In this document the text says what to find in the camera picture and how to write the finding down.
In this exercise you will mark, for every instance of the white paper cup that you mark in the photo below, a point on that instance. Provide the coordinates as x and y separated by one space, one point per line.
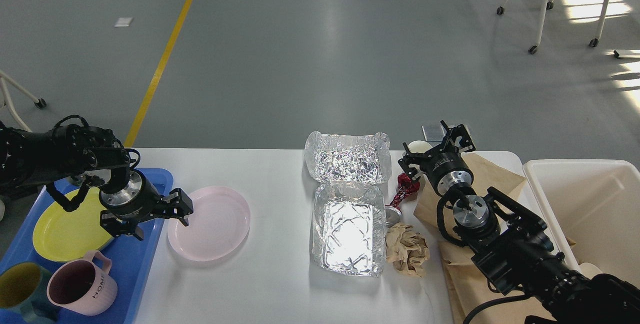
419 147

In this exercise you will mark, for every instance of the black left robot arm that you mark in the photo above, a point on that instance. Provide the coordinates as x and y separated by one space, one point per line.
69 160

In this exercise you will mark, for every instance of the red foil wrapper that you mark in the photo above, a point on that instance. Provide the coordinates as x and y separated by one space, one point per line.
406 187

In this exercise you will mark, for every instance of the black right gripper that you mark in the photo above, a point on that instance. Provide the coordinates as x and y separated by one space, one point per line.
445 169

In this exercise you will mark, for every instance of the white plastic bin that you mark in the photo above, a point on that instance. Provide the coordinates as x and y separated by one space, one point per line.
591 207

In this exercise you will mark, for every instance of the teal mug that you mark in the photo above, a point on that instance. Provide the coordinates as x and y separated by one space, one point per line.
24 294

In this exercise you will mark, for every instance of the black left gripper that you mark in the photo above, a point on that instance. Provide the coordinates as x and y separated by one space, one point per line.
139 201

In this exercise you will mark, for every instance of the pink plastic plate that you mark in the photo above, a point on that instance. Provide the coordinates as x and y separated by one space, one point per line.
219 224

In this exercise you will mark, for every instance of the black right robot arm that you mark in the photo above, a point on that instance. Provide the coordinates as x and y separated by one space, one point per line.
509 243

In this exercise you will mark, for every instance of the blue plastic tray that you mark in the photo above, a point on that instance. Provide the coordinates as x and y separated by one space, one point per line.
132 260

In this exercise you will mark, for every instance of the yellow plastic plate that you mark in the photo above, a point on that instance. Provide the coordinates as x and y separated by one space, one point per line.
62 236

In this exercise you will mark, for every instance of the brown paper bag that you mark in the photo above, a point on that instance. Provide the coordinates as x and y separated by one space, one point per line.
466 286

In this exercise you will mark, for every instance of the pink mug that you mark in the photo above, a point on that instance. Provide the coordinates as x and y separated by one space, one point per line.
84 285

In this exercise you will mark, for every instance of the open aluminium foil container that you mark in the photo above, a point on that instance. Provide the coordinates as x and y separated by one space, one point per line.
349 216

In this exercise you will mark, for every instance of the small grey metal plate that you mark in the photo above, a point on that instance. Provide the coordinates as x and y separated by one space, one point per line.
437 133

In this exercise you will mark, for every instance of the crumpled brown paper ball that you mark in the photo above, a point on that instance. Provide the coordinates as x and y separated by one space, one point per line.
406 250

